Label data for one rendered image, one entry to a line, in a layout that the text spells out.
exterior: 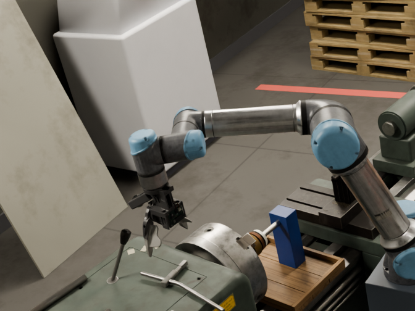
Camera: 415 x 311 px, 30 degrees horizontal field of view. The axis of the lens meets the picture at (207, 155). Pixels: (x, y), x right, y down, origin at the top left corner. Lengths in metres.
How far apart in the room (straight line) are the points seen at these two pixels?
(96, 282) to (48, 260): 2.53
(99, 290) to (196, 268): 0.30
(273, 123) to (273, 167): 3.29
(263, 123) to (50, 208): 3.02
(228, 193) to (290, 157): 0.56
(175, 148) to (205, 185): 3.35
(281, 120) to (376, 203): 0.33
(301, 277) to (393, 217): 0.79
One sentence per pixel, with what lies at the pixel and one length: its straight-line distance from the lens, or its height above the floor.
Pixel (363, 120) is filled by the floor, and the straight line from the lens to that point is 5.80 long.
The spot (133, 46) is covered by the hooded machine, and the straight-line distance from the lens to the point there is 5.13.
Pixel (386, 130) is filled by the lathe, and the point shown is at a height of 1.07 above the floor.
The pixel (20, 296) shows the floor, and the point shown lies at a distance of 4.84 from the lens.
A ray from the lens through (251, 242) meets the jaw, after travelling 2.53.
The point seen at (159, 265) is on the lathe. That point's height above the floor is 1.26.
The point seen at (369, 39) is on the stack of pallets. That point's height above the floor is 0.31.
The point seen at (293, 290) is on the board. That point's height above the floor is 0.89.
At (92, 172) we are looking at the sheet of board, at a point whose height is 0.33.
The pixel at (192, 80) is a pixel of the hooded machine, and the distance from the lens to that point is 5.61.
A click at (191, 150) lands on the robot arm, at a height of 1.70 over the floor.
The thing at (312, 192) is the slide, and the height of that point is 0.97.
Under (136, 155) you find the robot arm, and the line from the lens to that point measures 2.02.
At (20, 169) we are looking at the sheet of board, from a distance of 4.88.
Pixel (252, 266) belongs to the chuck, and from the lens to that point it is 2.48.
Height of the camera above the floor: 2.58
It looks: 27 degrees down
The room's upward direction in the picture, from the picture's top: 14 degrees counter-clockwise
